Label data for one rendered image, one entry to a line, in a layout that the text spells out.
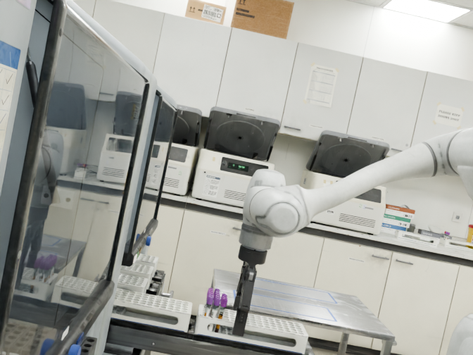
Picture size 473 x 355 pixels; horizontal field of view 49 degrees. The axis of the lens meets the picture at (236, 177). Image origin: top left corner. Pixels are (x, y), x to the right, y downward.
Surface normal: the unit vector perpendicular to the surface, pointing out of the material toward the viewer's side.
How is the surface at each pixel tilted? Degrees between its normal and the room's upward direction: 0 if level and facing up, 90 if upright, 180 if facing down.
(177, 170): 90
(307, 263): 90
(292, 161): 90
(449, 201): 90
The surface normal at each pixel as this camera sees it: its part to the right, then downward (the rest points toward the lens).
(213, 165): 0.15, -0.45
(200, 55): 0.05, 0.07
